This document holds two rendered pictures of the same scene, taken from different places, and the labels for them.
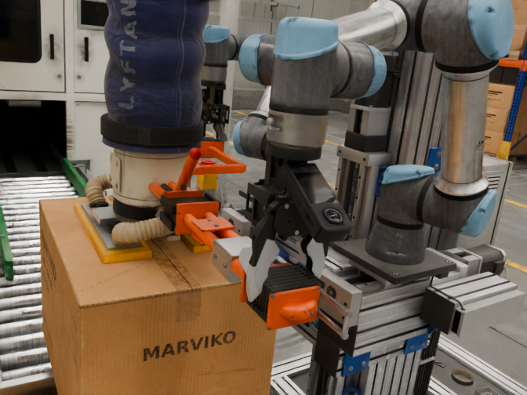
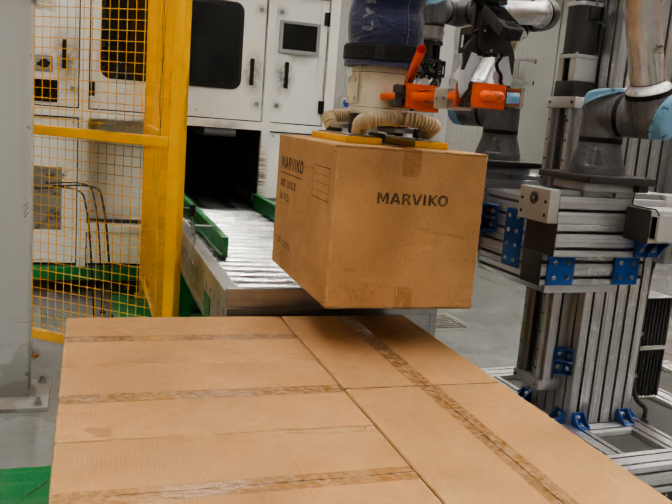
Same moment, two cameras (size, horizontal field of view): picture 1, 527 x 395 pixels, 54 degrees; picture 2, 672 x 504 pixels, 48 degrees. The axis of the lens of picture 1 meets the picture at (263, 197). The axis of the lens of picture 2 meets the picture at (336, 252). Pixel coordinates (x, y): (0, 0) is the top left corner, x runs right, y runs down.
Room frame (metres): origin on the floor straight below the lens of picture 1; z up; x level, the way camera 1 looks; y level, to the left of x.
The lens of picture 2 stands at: (-0.98, -0.11, 1.14)
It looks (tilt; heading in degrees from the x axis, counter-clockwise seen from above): 10 degrees down; 12
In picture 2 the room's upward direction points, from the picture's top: 5 degrees clockwise
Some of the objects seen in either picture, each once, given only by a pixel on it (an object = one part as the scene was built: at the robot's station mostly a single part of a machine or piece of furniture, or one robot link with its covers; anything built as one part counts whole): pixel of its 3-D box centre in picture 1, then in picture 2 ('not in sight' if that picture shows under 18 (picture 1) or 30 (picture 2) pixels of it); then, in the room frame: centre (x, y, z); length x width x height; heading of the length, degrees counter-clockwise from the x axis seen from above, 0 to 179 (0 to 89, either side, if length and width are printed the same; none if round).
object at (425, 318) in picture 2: not in sight; (333, 329); (1.28, 0.37, 0.48); 0.70 x 0.03 x 0.15; 121
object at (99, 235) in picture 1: (109, 222); (345, 132); (1.10, 0.35, 1.10); 0.34 x 0.10 x 0.05; 30
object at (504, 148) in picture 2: not in sight; (498, 144); (1.65, -0.07, 1.09); 0.15 x 0.15 x 0.10
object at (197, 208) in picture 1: (190, 211); (415, 96); (0.94, 0.14, 1.20); 0.10 x 0.08 x 0.06; 120
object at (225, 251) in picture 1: (238, 258); (452, 99); (0.75, 0.03, 1.20); 0.07 x 0.07 x 0.04; 30
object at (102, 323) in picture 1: (143, 308); (367, 213); (1.13, 0.27, 0.87); 0.60 x 0.40 x 0.40; 30
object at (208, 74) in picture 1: (214, 74); (432, 34); (1.52, 0.17, 1.42); 0.08 x 0.08 x 0.05
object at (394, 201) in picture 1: (408, 191); (606, 113); (1.23, -0.35, 1.20); 0.13 x 0.12 x 0.14; 50
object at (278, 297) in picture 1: (278, 294); (479, 96); (0.63, -0.03, 1.20); 0.08 x 0.07 x 0.05; 30
